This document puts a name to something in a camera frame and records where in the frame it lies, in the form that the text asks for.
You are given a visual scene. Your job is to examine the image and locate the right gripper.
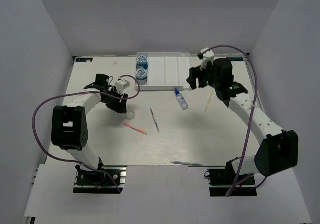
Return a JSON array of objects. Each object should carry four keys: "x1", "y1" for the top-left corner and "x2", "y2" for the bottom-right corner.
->
[{"x1": 187, "y1": 60, "x2": 221, "y2": 90}]

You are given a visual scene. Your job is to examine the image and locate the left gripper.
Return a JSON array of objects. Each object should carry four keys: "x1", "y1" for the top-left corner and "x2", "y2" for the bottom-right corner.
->
[{"x1": 102, "y1": 87, "x2": 129, "y2": 114}]

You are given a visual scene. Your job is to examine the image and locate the clear tape roll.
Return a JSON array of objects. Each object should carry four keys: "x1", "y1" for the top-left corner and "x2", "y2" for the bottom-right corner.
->
[{"x1": 126, "y1": 111, "x2": 136, "y2": 120}]

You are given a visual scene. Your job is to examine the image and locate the orange pen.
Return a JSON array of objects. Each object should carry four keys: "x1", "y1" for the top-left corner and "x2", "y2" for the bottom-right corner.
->
[{"x1": 124, "y1": 123, "x2": 148, "y2": 135}]

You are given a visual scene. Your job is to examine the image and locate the yellow pen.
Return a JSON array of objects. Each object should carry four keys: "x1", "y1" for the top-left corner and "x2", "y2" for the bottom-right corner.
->
[{"x1": 204, "y1": 91, "x2": 214, "y2": 112}]

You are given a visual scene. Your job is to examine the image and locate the blue cap spray bottle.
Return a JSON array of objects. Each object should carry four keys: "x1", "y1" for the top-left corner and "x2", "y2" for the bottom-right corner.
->
[{"x1": 174, "y1": 89, "x2": 189, "y2": 110}]

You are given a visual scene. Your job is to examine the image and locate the blue tape tub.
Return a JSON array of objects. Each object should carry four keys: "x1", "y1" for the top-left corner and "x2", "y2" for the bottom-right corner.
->
[
  {"x1": 136, "y1": 55, "x2": 148, "y2": 69},
  {"x1": 136, "y1": 68, "x2": 148, "y2": 85}
]

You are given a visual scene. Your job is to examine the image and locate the grey purple pen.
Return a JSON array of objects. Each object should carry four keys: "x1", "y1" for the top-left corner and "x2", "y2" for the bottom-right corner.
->
[{"x1": 150, "y1": 107, "x2": 160, "y2": 133}]

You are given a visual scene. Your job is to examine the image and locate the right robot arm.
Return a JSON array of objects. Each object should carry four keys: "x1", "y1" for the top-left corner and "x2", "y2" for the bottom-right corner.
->
[{"x1": 187, "y1": 58, "x2": 299, "y2": 184}]

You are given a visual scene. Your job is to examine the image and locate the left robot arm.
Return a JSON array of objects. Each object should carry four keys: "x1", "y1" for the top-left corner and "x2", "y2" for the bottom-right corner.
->
[{"x1": 51, "y1": 74, "x2": 130, "y2": 184}]

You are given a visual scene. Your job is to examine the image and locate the white divided organizer tray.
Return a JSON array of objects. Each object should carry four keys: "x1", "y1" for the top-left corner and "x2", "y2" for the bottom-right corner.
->
[{"x1": 135, "y1": 52, "x2": 192, "y2": 91}]

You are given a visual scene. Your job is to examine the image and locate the blue pen at table edge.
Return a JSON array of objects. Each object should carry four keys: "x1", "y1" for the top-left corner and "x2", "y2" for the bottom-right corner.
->
[{"x1": 170, "y1": 161, "x2": 203, "y2": 167}]

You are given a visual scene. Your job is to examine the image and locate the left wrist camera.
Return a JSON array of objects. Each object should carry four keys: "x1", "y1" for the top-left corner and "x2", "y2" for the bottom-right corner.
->
[{"x1": 114, "y1": 78, "x2": 130, "y2": 93}]

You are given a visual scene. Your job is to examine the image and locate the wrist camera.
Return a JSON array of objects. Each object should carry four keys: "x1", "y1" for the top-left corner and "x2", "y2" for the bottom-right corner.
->
[
  {"x1": 198, "y1": 48, "x2": 215, "y2": 70},
  {"x1": 114, "y1": 78, "x2": 130, "y2": 93}
]

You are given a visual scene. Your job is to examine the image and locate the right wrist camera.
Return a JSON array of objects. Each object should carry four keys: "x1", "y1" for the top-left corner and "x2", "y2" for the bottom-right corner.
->
[{"x1": 198, "y1": 48, "x2": 215, "y2": 70}]

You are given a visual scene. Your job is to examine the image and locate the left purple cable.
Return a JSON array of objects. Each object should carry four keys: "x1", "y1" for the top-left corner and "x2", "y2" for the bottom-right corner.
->
[{"x1": 33, "y1": 74, "x2": 142, "y2": 194}]

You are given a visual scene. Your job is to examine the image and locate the purple cable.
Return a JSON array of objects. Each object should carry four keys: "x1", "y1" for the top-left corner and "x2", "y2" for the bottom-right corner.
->
[
  {"x1": 209, "y1": 45, "x2": 267, "y2": 197},
  {"x1": 33, "y1": 74, "x2": 142, "y2": 194}
]

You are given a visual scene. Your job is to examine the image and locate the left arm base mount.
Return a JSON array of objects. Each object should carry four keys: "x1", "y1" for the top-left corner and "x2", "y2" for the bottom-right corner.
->
[{"x1": 73, "y1": 164, "x2": 127, "y2": 194}]

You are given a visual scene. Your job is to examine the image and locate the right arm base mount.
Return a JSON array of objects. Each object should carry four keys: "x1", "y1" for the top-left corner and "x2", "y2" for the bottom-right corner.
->
[{"x1": 204, "y1": 168, "x2": 258, "y2": 197}]

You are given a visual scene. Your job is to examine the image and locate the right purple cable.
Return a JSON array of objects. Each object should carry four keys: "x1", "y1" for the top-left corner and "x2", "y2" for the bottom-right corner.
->
[{"x1": 209, "y1": 45, "x2": 267, "y2": 197}]

